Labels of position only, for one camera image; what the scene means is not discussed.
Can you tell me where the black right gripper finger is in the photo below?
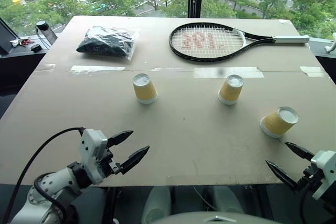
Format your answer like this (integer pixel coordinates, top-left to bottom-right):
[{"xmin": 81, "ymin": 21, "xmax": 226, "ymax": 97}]
[
  {"xmin": 285, "ymin": 141, "xmax": 316, "ymax": 161},
  {"xmin": 265, "ymin": 158, "xmax": 300, "ymax": 193}
]

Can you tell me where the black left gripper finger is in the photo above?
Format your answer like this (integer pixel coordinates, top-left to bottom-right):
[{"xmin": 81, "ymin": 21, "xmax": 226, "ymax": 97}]
[
  {"xmin": 119, "ymin": 145, "xmax": 151, "ymax": 175},
  {"xmin": 107, "ymin": 130, "xmax": 134, "ymax": 148}
]

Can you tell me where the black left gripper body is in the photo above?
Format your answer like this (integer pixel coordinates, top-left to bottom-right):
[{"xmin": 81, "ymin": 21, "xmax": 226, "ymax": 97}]
[{"xmin": 98, "ymin": 147, "xmax": 123, "ymax": 179}]

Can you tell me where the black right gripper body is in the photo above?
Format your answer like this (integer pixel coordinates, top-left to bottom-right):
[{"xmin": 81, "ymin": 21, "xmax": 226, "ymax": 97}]
[{"xmin": 297, "ymin": 159, "xmax": 326, "ymax": 191}]

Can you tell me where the yellow paper cup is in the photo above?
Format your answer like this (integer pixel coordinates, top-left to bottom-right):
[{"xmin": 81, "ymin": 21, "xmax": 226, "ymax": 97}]
[
  {"xmin": 218, "ymin": 74, "xmax": 244, "ymax": 105},
  {"xmin": 132, "ymin": 73, "xmax": 158, "ymax": 105},
  {"xmin": 259, "ymin": 106, "xmax": 299, "ymax": 139}
]

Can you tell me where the black table leg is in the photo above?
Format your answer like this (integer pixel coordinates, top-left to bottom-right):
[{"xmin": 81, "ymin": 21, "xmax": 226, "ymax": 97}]
[{"xmin": 103, "ymin": 187, "xmax": 119, "ymax": 224}]

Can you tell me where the grey rounded shape under table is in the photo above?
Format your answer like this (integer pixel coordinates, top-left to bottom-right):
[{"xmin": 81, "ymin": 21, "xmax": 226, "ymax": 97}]
[
  {"xmin": 211, "ymin": 186, "xmax": 245, "ymax": 215},
  {"xmin": 141, "ymin": 186, "xmax": 173, "ymax": 224}
]

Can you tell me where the clear tape strip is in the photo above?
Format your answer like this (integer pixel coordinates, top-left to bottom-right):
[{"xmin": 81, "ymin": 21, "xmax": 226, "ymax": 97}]
[
  {"xmin": 151, "ymin": 67, "xmax": 184, "ymax": 72},
  {"xmin": 70, "ymin": 65, "xmax": 126, "ymax": 72},
  {"xmin": 299, "ymin": 66, "xmax": 327, "ymax": 78},
  {"xmin": 193, "ymin": 66, "xmax": 265, "ymax": 79}
]

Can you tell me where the grey dome with dark emblem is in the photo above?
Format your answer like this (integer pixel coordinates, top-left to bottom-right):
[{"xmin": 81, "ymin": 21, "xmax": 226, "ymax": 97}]
[{"xmin": 156, "ymin": 211, "xmax": 277, "ymax": 224}]

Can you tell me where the clear bag of black fabric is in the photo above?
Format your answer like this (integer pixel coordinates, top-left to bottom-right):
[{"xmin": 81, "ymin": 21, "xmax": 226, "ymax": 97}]
[{"xmin": 76, "ymin": 25, "xmax": 140, "ymax": 62}]

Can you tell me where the white figurine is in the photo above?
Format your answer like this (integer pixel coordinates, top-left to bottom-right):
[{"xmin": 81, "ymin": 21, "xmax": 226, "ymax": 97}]
[{"xmin": 324, "ymin": 32, "xmax": 336, "ymax": 53}]

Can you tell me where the black stand with round head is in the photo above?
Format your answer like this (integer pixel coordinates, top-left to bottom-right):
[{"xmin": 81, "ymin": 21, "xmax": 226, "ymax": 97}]
[{"xmin": 34, "ymin": 20, "xmax": 58, "ymax": 49}]

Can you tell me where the black and white tennis racket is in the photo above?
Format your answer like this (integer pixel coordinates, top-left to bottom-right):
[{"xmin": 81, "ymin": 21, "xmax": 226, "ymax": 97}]
[{"xmin": 169, "ymin": 22, "xmax": 311, "ymax": 64}]

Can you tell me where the teal car outside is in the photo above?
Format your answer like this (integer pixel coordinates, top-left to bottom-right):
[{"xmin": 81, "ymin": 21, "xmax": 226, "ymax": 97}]
[{"xmin": 90, "ymin": 3, "xmax": 109, "ymax": 13}]

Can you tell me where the red key bunch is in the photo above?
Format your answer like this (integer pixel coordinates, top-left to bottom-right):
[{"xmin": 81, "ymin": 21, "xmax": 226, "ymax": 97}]
[{"xmin": 10, "ymin": 38, "xmax": 35, "ymax": 48}]

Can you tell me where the black slanted monitor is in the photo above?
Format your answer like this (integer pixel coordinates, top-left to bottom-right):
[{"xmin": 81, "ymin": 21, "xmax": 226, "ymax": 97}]
[{"xmin": 0, "ymin": 17, "xmax": 19, "ymax": 55}]

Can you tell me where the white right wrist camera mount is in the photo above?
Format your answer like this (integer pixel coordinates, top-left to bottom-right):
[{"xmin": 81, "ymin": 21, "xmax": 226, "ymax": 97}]
[{"xmin": 310, "ymin": 150, "xmax": 336, "ymax": 201}]

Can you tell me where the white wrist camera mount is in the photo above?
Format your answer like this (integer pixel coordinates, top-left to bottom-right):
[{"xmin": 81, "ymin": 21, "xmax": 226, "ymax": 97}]
[
  {"xmin": 78, "ymin": 129, "xmax": 109, "ymax": 184},
  {"xmin": 310, "ymin": 150, "xmax": 336, "ymax": 201}
]

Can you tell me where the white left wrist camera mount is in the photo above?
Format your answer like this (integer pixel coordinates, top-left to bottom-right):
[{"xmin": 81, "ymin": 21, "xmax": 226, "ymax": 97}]
[{"xmin": 78, "ymin": 129, "xmax": 109, "ymax": 184}]

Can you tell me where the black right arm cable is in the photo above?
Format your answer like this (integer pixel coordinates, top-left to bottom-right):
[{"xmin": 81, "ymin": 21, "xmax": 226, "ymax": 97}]
[{"xmin": 298, "ymin": 186, "xmax": 315, "ymax": 224}]

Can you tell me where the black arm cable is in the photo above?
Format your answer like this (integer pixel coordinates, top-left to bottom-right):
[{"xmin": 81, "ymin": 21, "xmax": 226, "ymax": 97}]
[
  {"xmin": 298, "ymin": 186, "xmax": 315, "ymax": 224},
  {"xmin": 2, "ymin": 127, "xmax": 86, "ymax": 224}
]

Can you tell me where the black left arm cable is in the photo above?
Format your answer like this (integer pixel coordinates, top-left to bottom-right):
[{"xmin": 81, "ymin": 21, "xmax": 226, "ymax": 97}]
[{"xmin": 2, "ymin": 127, "xmax": 86, "ymax": 224}]

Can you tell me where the thin cable under table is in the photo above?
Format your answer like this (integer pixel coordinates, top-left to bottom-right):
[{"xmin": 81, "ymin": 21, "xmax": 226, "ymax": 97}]
[{"xmin": 192, "ymin": 186, "xmax": 219, "ymax": 212}]

